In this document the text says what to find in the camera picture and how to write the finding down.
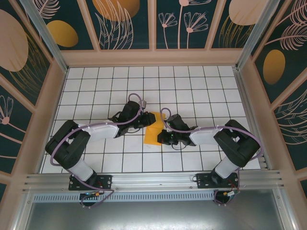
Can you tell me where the yellow cloth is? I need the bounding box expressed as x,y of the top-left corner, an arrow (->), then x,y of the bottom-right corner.
143,111 -> 166,146

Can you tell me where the grey metal sheet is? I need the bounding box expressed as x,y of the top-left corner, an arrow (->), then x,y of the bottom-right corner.
23,200 -> 290,230

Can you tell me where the small controller board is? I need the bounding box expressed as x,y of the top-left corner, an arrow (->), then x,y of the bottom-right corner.
214,189 -> 240,207
79,191 -> 103,209

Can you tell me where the aluminium side bar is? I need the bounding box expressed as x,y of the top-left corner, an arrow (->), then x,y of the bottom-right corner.
13,193 -> 35,230
273,184 -> 295,230

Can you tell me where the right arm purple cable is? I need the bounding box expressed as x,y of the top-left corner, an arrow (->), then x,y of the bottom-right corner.
160,107 -> 263,207

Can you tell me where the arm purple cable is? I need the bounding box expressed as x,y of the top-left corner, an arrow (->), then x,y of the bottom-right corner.
49,92 -> 147,208
160,107 -> 263,207

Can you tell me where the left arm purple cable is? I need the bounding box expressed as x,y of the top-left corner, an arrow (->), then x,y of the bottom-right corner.
49,92 -> 147,208

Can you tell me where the long aluminium mounting rail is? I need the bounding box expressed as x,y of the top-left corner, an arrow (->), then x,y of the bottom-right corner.
22,169 -> 286,194

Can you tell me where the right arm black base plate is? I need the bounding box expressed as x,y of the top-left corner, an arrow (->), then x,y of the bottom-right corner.
196,172 -> 240,190

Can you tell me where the grey slotted cable duct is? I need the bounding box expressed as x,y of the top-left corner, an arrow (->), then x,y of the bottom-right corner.
32,191 -> 216,202

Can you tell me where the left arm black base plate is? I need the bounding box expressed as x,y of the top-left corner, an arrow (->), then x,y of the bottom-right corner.
69,174 -> 113,191

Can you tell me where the aluminium table edge rail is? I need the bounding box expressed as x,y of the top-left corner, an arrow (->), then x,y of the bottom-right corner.
232,67 -> 273,171

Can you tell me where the aluminium corner post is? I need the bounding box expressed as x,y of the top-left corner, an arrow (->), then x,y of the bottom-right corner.
19,0 -> 70,74
234,0 -> 282,70

